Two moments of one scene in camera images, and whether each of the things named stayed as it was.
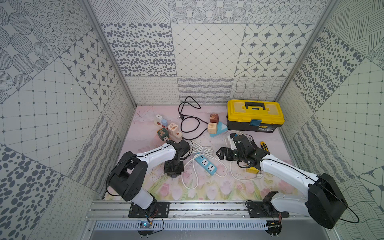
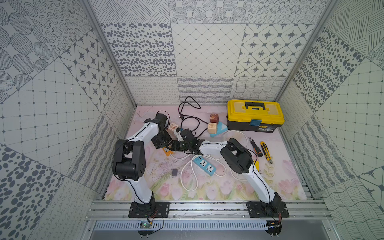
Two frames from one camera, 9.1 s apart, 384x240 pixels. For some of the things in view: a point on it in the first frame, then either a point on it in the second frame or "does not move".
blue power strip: (206, 164) does not move
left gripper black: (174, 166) -> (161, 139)
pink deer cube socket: (173, 128) does not move
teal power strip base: (221, 129) does not move
